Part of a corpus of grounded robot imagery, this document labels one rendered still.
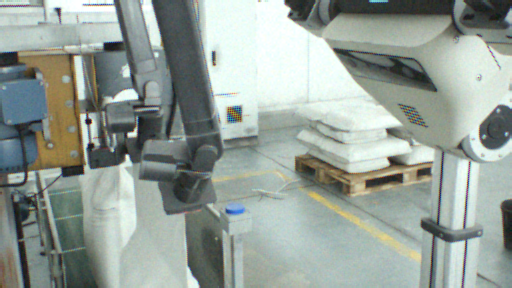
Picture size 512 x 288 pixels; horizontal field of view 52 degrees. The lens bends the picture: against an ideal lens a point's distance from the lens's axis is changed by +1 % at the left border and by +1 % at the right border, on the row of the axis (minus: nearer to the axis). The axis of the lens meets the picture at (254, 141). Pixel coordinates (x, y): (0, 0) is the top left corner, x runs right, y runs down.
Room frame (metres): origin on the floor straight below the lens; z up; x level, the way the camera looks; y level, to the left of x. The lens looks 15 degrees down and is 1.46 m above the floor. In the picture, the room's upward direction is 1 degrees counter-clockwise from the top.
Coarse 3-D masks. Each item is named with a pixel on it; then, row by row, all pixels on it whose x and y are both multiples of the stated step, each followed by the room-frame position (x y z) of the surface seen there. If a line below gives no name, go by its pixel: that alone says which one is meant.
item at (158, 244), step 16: (144, 192) 1.29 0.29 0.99; (160, 192) 1.12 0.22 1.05; (144, 208) 1.30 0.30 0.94; (160, 208) 1.13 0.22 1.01; (144, 224) 1.32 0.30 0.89; (160, 224) 1.14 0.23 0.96; (176, 224) 1.02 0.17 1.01; (128, 240) 1.34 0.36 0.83; (144, 240) 1.27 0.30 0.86; (160, 240) 1.15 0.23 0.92; (176, 240) 1.03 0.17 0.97; (128, 256) 1.26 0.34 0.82; (144, 256) 1.20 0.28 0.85; (160, 256) 1.15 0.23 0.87; (176, 256) 1.03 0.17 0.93; (128, 272) 1.21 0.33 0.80; (144, 272) 1.15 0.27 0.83; (160, 272) 1.10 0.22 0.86; (176, 272) 1.04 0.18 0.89
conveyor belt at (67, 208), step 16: (48, 192) 3.00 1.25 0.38; (64, 192) 2.99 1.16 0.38; (80, 192) 2.98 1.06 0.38; (64, 208) 2.73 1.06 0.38; (80, 208) 2.72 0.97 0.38; (64, 224) 2.51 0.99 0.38; (80, 224) 2.50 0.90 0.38; (64, 240) 2.32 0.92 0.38; (80, 240) 2.31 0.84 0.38; (64, 256) 2.15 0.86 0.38; (80, 256) 2.14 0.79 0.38; (80, 272) 2.00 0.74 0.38
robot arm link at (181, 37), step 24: (168, 0) 0.72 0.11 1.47; (192, 0) 0.74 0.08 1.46; (168, 24) 0.73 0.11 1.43; (192, 24) 0.74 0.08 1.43; (168, 48) 0.75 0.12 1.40; (192, 48) 0.75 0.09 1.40; (192, 72) 0.77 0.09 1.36; (192, 96) 0.79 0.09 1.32; (192, 120) 0.80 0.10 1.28; (216, 120) 0.81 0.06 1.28; (192, 144) 0.81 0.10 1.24; (216, 144) 0.82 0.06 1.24
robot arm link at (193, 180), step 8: (176, 168) 0.84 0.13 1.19; (184, 168) 0.85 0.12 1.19; (176, 176) 0.86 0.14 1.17; (184, 176) 0.86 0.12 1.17; (192, 176) 0.84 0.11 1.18; (200, 176) 0.85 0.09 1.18; (208, 176) 0.85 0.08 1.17; (184, 184) 0.87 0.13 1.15; (192, 184) 0.86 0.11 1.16; (200, 184) 0.86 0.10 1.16
